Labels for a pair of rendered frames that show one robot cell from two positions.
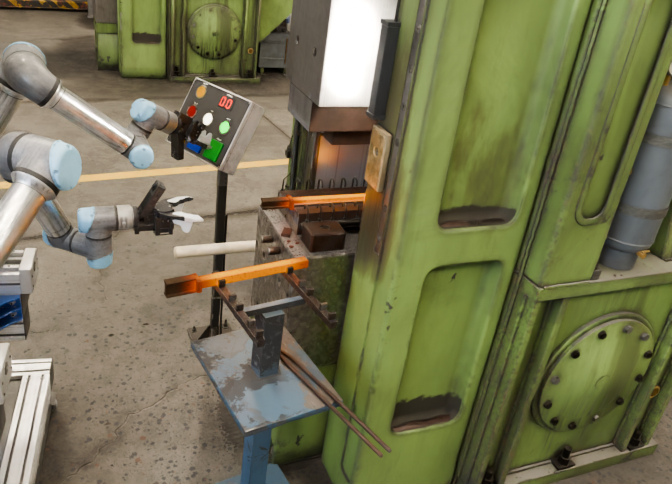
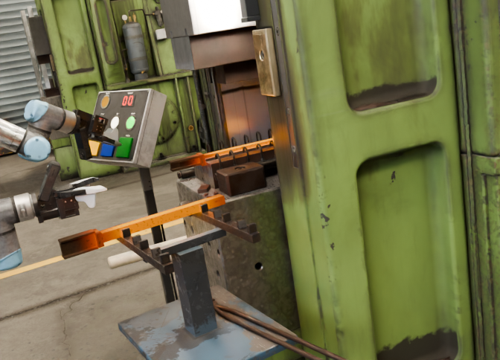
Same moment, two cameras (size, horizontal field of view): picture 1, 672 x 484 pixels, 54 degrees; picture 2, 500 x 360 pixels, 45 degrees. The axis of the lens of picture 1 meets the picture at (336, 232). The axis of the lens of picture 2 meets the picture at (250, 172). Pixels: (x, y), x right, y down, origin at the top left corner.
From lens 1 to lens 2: 0.60 m
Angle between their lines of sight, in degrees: 15
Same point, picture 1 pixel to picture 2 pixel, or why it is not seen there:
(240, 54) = (182, 133)
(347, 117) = (231, 47)
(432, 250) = (353, 138)
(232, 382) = (164, 347)
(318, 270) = (244, 214)
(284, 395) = (225, 346)
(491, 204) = (406, 80)
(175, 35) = not seen: hidden behind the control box
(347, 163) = (259, 119)
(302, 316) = (242, 274)
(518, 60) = not seen: outside the picture
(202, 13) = not seen: hidden behind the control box
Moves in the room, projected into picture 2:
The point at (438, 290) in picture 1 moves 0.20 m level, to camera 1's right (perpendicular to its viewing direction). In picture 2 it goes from (381, 195) to (457, 186)
